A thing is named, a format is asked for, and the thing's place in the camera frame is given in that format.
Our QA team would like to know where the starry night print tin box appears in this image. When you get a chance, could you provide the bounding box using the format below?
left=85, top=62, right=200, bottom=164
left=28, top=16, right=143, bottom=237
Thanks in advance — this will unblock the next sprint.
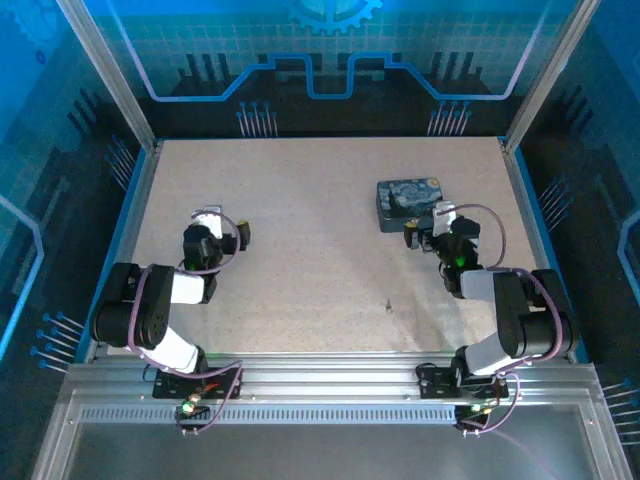
left=375, top=177, right=450, bottom=235

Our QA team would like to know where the green LED controller board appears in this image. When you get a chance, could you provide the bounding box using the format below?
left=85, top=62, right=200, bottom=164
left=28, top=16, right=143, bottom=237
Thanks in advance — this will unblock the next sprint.
left=455, top=402, right=496, bottom=437
left=174, top=393, right=211, bottom=435

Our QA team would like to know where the grey bottom panel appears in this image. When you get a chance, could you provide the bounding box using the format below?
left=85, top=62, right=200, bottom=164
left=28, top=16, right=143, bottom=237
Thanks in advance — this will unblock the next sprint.
left=64, top=422, right=606, bottom=480

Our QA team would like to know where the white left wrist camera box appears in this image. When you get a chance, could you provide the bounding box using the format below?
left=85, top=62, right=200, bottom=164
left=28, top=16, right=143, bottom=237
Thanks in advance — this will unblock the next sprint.
left=192, top=203, right=225, bottom=240

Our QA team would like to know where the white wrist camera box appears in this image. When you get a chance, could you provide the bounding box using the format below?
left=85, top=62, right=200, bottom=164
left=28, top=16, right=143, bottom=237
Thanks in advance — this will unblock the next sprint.
left=192, top=203, right=225, bottom=240
left=431, top=200, right=458, bottom=239

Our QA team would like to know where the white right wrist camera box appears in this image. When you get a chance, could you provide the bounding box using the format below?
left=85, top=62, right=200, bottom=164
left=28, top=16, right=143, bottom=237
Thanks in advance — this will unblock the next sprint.
left=431, top=200, right=458, bottom=239

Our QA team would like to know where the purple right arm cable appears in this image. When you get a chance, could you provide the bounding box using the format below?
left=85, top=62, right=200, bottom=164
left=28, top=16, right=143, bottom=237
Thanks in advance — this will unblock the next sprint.
left=434, top=203, right=564, bottom=480

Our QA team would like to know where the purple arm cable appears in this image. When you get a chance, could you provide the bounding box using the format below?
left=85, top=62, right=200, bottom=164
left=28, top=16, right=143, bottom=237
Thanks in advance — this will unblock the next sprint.
left=434, top=203, right=564, bottom=480
left=127, top=210, right=246, bottom=437

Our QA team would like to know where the aluminium table side rail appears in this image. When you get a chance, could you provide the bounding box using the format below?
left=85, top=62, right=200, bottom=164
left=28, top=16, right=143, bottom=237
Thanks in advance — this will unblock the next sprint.
left=499, top=138, right=579, bottom=364
left=82, top=139, right=164, bottom=364

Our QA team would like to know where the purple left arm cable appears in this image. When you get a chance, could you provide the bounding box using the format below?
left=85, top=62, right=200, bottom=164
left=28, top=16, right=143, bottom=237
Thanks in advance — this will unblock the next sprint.
left=127, top=210, right=246, bottom=437

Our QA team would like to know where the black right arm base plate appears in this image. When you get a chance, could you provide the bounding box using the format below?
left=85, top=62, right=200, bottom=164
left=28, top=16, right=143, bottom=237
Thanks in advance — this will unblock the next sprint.
left=415, top=362, right=511, bottom=401

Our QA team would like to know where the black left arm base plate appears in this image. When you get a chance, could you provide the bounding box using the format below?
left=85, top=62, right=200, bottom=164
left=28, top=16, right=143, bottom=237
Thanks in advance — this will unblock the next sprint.
left=151, top=366, right=246, bottom=401

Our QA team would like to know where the wide aluminium mounting rail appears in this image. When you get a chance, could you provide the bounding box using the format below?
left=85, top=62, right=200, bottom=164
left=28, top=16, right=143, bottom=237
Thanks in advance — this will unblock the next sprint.
left=64, top=352, right=601, bottom=402

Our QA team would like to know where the aluminium frame post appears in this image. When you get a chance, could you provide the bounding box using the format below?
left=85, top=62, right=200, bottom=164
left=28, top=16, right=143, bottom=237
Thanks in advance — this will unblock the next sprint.
left=55, top=0, right=160, bottom=150
left=504, top=0, right=601, bottom=150

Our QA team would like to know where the slotted grey cable duct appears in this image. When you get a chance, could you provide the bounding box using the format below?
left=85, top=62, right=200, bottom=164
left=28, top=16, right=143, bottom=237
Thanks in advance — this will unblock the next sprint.
left=79, top=405, right=459, bottom=426

